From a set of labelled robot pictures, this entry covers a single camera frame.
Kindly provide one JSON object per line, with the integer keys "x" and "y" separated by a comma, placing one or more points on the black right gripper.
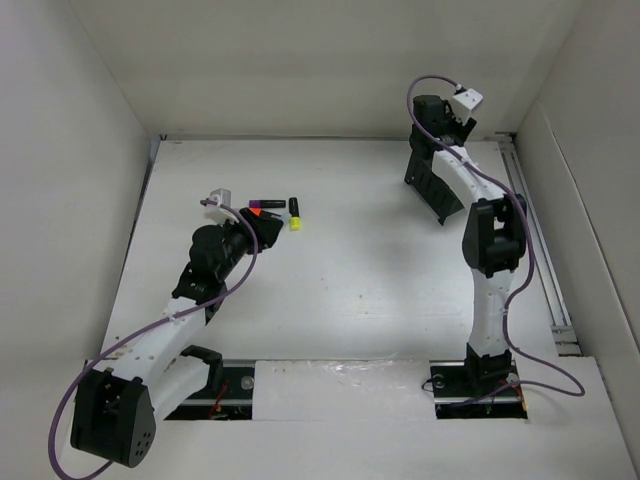
{"x": 461, "y": 131}

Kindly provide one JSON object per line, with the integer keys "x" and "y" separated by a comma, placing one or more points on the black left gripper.
{"x": 264, "y": 229}

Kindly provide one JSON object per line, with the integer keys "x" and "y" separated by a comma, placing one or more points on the purple cap black highlighter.
{"x": 268, "y": 203}

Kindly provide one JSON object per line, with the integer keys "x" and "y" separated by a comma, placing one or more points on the yellow cap black highlighter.
{"x": 294, "y": 212}

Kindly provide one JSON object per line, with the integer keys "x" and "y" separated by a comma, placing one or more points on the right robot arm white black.
{"x": 493, "y": 241}

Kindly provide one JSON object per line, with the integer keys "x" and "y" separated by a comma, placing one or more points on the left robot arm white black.
{"x": 121, "y": 399}

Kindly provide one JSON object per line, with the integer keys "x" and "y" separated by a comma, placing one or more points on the black two-compartment organizer box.
{"x": 430, "y": 187}

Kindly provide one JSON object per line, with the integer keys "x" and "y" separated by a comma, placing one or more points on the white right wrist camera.
{"x": 464, "y": 102}

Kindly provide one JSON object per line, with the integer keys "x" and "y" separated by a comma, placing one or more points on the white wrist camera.
{"x": 217, "y": 206}
{"x": 464, "y": 102}

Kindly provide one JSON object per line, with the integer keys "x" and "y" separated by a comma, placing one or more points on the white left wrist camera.
{"x": 217, "y": 206}

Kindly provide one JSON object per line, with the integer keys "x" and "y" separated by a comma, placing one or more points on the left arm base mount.
{"x": 229, "y": 397}

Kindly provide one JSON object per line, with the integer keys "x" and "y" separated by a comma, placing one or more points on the aluminium rail right side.
{"x": 562, "y": 330}

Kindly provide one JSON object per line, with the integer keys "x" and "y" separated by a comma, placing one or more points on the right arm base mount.
{"x": 457, "y": 396}

